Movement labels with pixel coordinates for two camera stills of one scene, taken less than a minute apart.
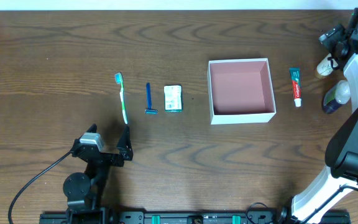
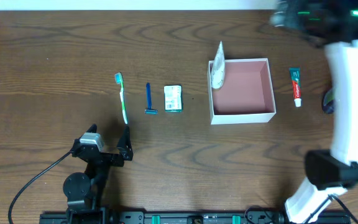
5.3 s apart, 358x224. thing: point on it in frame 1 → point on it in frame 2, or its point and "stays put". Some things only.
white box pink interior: [240, 91] stays put
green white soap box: [173, 98] stays put
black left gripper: [105, 157] stays put
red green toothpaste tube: [295, 76] stays put
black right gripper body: [331, 38] → [291, 17]
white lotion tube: [324, 66] → [218, 70]
